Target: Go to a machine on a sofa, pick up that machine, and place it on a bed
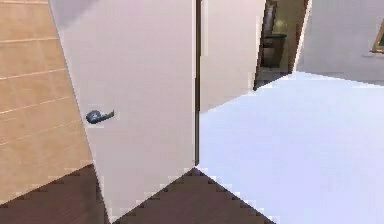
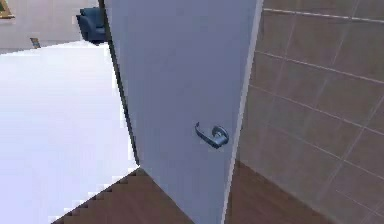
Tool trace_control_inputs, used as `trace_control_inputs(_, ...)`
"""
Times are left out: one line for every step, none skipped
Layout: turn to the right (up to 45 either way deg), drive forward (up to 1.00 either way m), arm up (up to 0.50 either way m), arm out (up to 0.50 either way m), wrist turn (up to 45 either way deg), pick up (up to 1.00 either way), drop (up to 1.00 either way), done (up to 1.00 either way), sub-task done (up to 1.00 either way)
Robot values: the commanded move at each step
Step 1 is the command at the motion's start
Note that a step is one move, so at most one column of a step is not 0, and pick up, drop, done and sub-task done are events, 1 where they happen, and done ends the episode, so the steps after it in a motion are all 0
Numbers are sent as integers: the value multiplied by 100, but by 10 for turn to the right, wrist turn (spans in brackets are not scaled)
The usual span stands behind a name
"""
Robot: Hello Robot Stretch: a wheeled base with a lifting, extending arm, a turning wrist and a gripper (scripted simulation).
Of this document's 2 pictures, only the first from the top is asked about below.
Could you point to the white room door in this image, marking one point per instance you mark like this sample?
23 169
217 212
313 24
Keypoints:
140 83

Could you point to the dark cabinet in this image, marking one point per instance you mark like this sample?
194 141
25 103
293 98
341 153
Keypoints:
272 50

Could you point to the wooden framed picture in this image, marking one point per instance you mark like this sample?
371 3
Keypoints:
379 38

